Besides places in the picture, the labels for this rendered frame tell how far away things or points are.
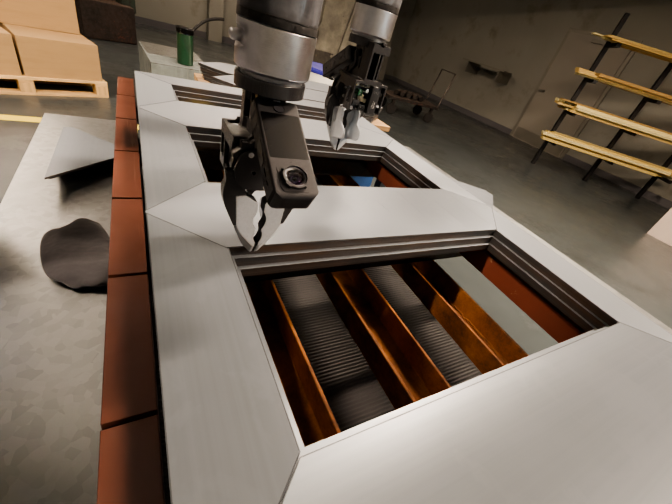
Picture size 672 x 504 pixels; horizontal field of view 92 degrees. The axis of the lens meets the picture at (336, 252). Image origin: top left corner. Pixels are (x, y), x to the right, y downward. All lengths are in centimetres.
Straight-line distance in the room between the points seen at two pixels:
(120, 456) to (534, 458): 35
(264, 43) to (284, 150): 9
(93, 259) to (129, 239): 17
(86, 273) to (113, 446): 37
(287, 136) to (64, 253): 47
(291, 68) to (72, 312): 48
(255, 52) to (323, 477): 35
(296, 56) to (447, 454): 38
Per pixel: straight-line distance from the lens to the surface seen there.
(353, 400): 70
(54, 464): 51
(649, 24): 865
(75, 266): 67
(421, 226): 64
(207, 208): 52
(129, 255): 49
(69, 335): 61
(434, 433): 35
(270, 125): 34
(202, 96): 117
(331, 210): 58
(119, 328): 40
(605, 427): 49
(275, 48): 34
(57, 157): 99
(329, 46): 502
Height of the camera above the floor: 113
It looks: 34 degrees down
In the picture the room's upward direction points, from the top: 18 degrees clockwise
